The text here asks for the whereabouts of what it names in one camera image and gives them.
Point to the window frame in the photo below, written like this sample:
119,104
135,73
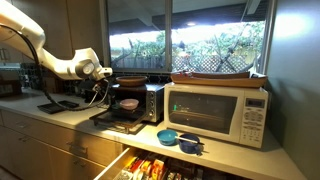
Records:
168,36

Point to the red packet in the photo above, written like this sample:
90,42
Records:
136,164

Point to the woven wicker basket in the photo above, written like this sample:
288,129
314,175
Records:
131,81

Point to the flat black baking tray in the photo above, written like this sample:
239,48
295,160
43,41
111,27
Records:
55,107

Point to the toaster oven glass door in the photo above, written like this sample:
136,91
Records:
116,122

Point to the silver toaster oven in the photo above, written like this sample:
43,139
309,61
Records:
155,103

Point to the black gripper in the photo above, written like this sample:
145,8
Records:
96,88

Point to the teal bowl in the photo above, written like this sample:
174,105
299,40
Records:
166,137

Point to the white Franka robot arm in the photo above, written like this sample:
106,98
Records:
56,66

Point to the dark countertop appliance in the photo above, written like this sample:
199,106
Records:
10,88

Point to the open wooden drawer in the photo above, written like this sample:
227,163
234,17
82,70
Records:
111,166

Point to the small pink bowl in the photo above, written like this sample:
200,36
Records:
129,104

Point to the dark blue bowl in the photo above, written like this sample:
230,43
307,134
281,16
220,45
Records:
188,146

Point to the white microwave oven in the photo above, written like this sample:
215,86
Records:
203,111

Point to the orange packet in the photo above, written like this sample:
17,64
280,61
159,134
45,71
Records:
157,168

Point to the large wooden serving tray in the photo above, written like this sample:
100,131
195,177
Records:
216,81

